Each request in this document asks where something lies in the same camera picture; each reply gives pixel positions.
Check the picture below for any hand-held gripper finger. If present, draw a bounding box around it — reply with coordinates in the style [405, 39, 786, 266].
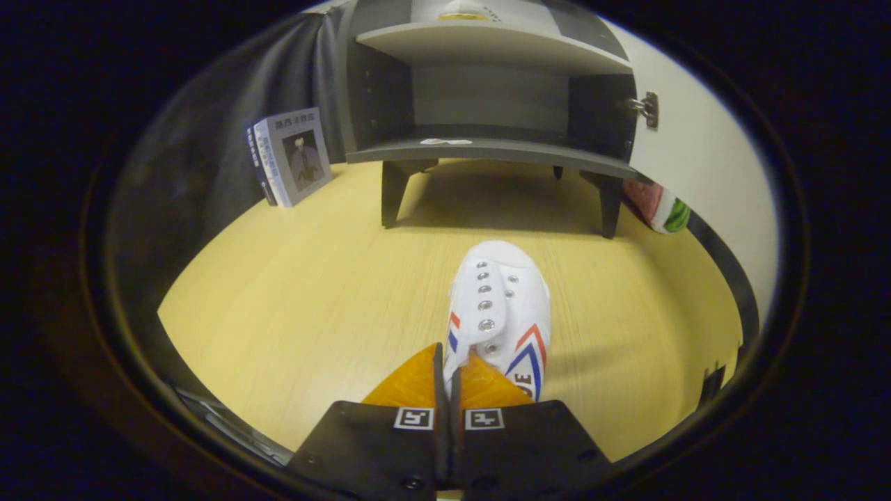
[449, 351, 614, 501]
[287, 343, 448, 501]

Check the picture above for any white shoe with striped sides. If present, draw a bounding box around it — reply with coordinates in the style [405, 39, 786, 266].
[441, 240, 553, 405]

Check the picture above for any grey shoe cabinet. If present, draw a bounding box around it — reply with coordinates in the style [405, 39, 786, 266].
[338, 0, 652, 241]

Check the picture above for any metal door hinge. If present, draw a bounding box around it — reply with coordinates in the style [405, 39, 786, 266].
[623, 91, 659, 130]

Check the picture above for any white cover book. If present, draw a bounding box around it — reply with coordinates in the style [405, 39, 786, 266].
[253, 107, 334, 208]

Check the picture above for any red and green soft object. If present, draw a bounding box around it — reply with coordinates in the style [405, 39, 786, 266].
[623, 179, 692, 235]

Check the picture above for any blue spine book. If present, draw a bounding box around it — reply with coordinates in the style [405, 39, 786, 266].
[244, 121, 279, 207]

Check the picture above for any white and yellow object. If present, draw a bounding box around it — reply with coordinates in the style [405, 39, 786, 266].
[433, 0, 507, 22]

